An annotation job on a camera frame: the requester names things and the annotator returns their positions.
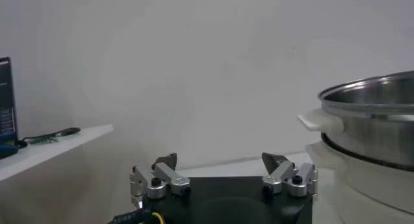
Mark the black cable with connector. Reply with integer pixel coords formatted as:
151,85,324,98
17,127,82,149

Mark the green circuit board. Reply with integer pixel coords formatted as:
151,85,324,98
27,134,61,146

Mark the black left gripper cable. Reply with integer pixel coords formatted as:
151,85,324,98
108,208,166,224

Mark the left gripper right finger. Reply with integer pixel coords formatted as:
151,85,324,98
261,152,320,197

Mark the stainless steel steamer basket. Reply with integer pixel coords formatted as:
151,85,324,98
297,70,414,173

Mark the white electric pot base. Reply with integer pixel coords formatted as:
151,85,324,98
305,140,414,224

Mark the white side table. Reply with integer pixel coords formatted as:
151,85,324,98
0,124,114,183

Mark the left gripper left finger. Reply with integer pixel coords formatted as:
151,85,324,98
129,152,192,209

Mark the blue computer mouse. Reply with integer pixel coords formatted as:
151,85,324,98
0,143,19,160

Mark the dark computer monitor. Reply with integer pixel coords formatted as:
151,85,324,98
0,56,19,142

